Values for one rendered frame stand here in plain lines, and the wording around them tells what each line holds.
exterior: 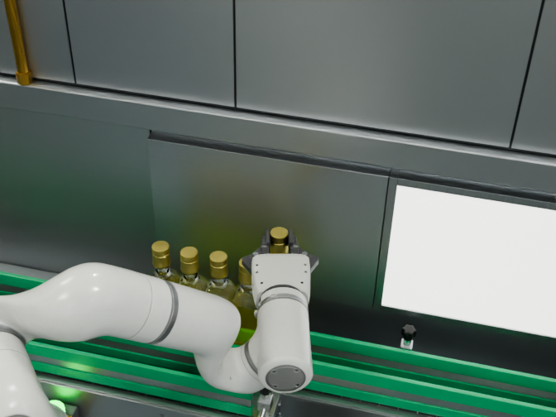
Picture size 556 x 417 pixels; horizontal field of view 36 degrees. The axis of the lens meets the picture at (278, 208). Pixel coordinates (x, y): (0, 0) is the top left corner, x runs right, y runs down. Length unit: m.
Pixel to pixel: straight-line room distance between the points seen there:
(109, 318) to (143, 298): 0.05
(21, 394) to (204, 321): 0.27
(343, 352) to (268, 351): 0.48
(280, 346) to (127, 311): 0.29
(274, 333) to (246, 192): 0.42
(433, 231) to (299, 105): 0.35
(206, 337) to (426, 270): 0.63
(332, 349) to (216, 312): 0.60
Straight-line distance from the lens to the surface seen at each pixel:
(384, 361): 1.76
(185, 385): 1.69
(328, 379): 1.72
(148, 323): 1.13
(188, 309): 1.16
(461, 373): 1.75
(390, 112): 1.52
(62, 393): 1.82
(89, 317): 1.09
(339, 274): 1.73
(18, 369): 1.11
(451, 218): 1.60
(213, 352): 1.22
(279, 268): 1.44
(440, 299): 1.74
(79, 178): 1.82
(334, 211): 1.63
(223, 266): 1.61
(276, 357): 1.28
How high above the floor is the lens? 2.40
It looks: 38 degrees down
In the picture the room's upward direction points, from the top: 1 degrees clockwise
